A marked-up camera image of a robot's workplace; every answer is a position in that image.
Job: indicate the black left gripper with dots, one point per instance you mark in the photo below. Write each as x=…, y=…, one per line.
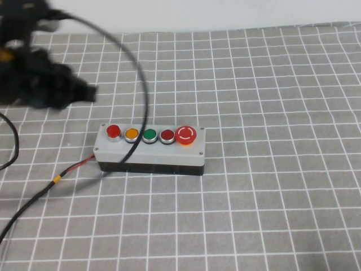
x=34, y=82

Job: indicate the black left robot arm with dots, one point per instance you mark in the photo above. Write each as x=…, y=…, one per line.
x=17, y=25

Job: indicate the yellow push button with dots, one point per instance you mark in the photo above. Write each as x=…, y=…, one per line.
x=131, y=133

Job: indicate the green push button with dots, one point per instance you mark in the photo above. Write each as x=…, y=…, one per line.
x=149, y=135

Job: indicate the dark red push button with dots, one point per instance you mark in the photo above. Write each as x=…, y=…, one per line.
x=167, y=135

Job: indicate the grey and black button box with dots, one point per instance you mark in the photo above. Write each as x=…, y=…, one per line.
x=169, y=155

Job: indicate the red mushroom emergency stop button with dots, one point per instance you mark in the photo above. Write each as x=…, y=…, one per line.
x=185, y=133

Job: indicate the red indicator lamp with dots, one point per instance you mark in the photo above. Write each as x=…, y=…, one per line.
x=113, y=131

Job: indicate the grey white-checked tablecloth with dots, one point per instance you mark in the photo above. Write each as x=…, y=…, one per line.
x=253, y=113

